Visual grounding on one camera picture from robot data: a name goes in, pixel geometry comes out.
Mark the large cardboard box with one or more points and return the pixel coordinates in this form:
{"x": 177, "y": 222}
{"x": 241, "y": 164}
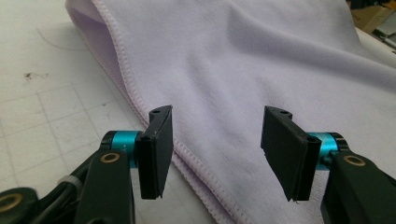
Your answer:
{"x": 370, "y": 17}

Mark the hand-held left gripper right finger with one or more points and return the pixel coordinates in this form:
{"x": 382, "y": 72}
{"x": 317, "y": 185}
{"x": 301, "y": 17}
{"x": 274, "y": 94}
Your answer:
{"x": 289, "y": 155}

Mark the lilac printed towel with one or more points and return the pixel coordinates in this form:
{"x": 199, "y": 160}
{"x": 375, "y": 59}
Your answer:
{"x": 233, "y": 62}

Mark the white grid mat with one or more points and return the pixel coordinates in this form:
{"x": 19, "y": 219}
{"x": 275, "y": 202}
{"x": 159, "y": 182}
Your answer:
{"x": 46, "y": 109}

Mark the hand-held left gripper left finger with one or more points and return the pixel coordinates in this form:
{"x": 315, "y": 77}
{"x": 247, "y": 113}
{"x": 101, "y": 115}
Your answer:
{"x": 155, "y": 155}

